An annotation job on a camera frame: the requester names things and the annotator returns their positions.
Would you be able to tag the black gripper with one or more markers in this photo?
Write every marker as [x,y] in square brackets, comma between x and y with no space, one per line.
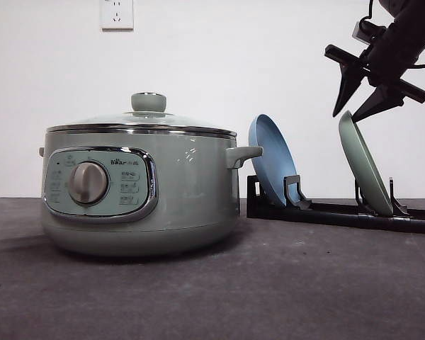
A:
[385,63]

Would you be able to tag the green plate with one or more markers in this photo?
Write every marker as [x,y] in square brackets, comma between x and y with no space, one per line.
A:
[363,168]

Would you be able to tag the glass pot lid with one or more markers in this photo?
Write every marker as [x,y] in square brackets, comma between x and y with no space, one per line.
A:
[148,116]

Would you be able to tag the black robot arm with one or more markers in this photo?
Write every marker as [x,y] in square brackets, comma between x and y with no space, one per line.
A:
[409,23]

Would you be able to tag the blue plate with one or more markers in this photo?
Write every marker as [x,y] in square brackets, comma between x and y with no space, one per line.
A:
[277,161]

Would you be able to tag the green electric steamer pot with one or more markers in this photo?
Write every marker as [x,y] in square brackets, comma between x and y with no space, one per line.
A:
[138,189]

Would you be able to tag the black dish rack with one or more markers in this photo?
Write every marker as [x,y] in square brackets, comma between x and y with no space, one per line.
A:
[299,209]

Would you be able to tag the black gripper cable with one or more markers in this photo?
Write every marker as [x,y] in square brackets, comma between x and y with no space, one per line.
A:
[370,16]

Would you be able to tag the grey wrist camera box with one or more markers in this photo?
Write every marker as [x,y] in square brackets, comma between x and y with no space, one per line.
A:
[368,32]

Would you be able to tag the left white wall socket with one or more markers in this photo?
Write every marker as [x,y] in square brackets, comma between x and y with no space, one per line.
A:
[116,15]

